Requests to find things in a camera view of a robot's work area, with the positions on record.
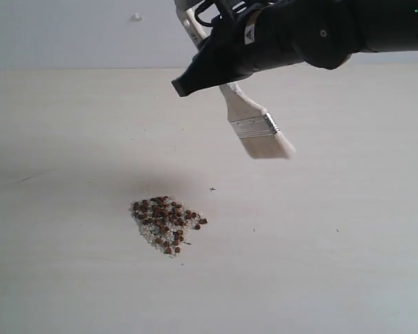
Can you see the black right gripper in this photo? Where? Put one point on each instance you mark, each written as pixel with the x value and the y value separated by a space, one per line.
pixel 245 37

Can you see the white wooden paint brush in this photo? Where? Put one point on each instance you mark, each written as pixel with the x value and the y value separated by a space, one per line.
pixel 252 123

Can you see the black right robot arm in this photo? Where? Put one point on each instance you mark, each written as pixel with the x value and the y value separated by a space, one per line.
pixel 339 29

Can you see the pile of white grains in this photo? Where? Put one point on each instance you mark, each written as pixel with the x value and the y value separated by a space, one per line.
pixel 165 222

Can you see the white wall plug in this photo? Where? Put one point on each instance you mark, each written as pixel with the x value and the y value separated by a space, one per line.
pixel 136 17

